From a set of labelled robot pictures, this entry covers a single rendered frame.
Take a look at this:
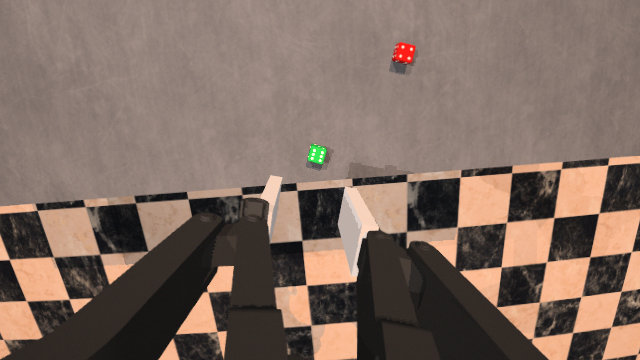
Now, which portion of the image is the green die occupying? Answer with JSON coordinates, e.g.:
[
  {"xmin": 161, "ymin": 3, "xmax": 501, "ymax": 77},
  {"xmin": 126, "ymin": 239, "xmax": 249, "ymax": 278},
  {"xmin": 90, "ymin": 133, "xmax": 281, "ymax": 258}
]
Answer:
[{"xmin": 308, "ymin": 144, "xmax": 327, "ymax": 164}]

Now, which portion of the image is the red die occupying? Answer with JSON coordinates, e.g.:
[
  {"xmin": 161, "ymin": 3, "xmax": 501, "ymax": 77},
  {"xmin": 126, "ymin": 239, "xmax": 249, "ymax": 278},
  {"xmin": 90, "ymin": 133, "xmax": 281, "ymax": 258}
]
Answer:
[{"xmin": 392, "ymin": 42, "xmax": 416, "ymax": 64}]

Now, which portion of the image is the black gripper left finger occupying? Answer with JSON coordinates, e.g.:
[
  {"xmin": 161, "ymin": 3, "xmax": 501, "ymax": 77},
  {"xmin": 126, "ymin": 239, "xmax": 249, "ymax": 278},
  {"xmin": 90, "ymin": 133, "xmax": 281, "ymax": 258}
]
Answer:
[{"xmin": 0, "ymin": 176, "xmax": 288, "ymax": 360}]

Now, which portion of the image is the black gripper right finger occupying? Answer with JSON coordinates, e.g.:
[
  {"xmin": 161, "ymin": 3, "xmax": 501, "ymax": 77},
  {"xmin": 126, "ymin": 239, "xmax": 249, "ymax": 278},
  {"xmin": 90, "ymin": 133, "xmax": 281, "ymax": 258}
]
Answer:
[{"xmin": 338, "ymin": 187, "xmax": 549, "ymax": 360}]

